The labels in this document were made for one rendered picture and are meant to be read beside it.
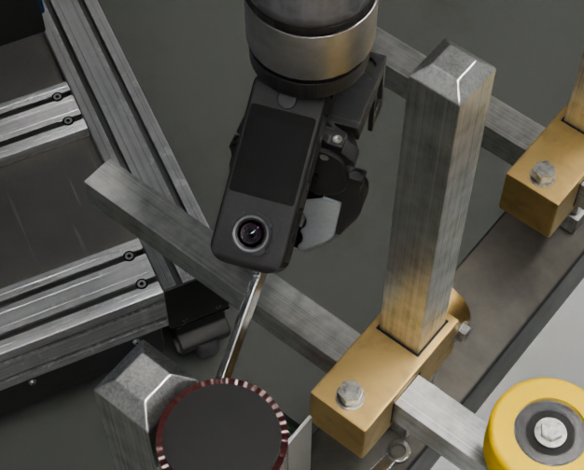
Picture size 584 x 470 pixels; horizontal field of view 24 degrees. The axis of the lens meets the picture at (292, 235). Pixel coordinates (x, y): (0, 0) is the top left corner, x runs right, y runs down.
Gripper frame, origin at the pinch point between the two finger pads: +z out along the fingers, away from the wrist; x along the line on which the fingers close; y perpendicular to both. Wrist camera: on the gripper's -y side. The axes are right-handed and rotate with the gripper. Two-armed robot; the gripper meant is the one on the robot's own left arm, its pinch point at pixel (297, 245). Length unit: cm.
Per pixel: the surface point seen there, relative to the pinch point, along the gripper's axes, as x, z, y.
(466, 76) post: -9.7, -22.7, 0.0
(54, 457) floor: 38, 91, 10
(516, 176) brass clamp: -12.8, 8.1, 16.4
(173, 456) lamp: -2.9, -23.9, -26.1
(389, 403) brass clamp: -8.9, 7.5, -6.0
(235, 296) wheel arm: 4.8, 9.3, -0.3
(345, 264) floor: 10, 91, 52
